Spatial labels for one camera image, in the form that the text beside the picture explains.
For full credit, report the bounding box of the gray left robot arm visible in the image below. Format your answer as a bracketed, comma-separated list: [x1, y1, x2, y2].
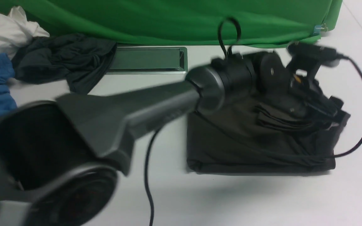
[0, 44, 347, 226]

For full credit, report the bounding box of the dark gray long-sleeve shirt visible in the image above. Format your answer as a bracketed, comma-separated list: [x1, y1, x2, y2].
[186, 98, 351, 174]

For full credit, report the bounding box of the teal binder clip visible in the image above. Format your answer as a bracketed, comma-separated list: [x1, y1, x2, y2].
[313, 23, 328, 36]

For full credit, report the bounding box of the green backdrop cloth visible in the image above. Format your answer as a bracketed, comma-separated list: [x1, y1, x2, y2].
[0, 0, 342, 48]

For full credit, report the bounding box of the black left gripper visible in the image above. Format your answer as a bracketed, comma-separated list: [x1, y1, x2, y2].
[253, 52, 351, 129]

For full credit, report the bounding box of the white crumpled garment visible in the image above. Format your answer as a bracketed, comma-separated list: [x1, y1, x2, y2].
[0, 6, 49, 59]

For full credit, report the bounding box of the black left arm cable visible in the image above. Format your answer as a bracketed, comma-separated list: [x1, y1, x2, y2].
[143, 17, 362, 226]

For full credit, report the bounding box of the dark teal crumpled garment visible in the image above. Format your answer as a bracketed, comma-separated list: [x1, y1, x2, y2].
[11, 34, 118, 94]

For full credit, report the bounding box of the metal table cable tray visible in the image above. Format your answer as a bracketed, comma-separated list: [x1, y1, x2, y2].
[107, 47, 188, 75]

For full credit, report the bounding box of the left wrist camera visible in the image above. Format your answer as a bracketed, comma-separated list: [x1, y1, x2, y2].
[287, 42, 348, 68]

